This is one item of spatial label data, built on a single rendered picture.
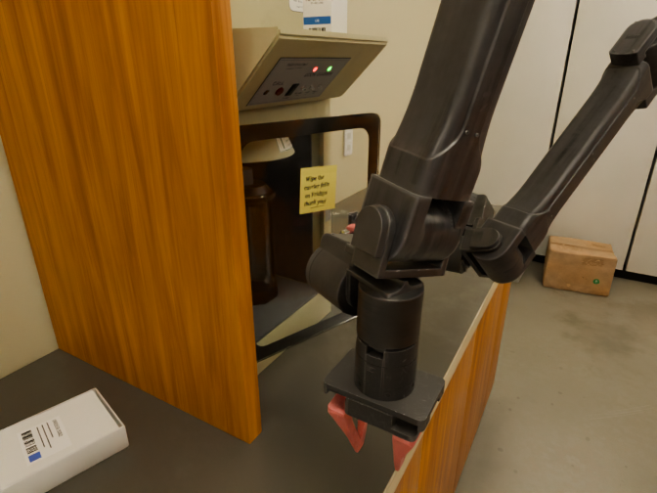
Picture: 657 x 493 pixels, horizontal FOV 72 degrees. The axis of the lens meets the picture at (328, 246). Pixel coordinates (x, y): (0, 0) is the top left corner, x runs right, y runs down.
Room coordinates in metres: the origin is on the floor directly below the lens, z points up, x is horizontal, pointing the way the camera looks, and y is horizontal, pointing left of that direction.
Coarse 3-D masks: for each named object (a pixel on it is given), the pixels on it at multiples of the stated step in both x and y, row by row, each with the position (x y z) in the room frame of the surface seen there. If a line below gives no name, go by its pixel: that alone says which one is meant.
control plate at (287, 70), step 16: (288, 64) 0.64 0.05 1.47; (304, 64) 0.67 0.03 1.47; (320, 64) 0.71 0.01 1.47; (336, 64) 0.75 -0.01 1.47; (272, 80) 0.64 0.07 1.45; (288, 80) 0.67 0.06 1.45; (304, 80) 0.71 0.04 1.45; (320, 80) 0.75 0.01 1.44; (256, 96) 0.64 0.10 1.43; (272, 96) 0.67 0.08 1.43; (288, 96) 0.71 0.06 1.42; (304, 96) 0.76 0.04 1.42
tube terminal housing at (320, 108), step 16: (240, 0) 0.69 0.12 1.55; (256, 0) 0.72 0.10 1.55; (272, 0) 0.76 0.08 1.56; (240, 16) 0.69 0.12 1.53; (256, 16) 0.72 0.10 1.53; (272, 16) 0.75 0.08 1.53; (288, 16) 0.79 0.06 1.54; (240, 112) 0.68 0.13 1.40; (256, 112) 0.71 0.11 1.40; (272, 112) 0.74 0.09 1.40; (288, 112) 0.78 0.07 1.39; (304, 112) 0.83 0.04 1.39; (320, 112) 0.87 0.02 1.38
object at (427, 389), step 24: (360, 360) 0.34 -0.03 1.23; (384, 360) 0.32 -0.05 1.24; (408, 360) 0.33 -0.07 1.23; (336, 384) 0.34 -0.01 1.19; (360, 384) 0.33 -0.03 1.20; (384, 384) 0.32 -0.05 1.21; (408, 384) 0.33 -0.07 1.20; (432, 384) 0.34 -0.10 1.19; (384, 408) 0.31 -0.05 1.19; (408, 408) 0.31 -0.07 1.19; (432, 408) 0.32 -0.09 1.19
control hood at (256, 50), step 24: (240, 48) 0.60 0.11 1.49; (264, 48) 0.58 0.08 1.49; (288, 48) 0.61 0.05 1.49; (312, 48) 0.65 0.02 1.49; (336, 48) 0.71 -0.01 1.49; (360, 48) 0.77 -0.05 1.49; (240, 72) 0.60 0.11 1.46; (264, 72) 0.61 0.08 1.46; (360, 72) 0.86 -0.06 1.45; (240, 96) 0.61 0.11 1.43; (336, 96) 0.87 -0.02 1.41
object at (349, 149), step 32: (256, 128) 0.66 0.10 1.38; (288, 128) 0.70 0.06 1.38; (320, 128) 0.73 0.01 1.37; (352, 128) 0.78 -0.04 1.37; (256, 160) 0.66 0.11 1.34; (288, 160) 0.70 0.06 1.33; (320, 160) 0.73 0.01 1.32; (352, 160) 0.78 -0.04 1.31; (256, 192) 0.66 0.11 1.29; (288, 192) 0.69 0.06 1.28; (352, 192) 0.78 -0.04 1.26; (256, 224) 0.65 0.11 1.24; (288, 224) 0.69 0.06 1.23; (320, 224) 0.73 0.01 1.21; (256, 256) 0.65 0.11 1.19; (288, 256) 0.69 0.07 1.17; (256, 288) 0.65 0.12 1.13; (288, 288) 0.69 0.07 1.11; (256, 320) 0.65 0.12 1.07; (288, 320) 0.69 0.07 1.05; (320, 320) 0.73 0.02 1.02; (256, 352) 0.64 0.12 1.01
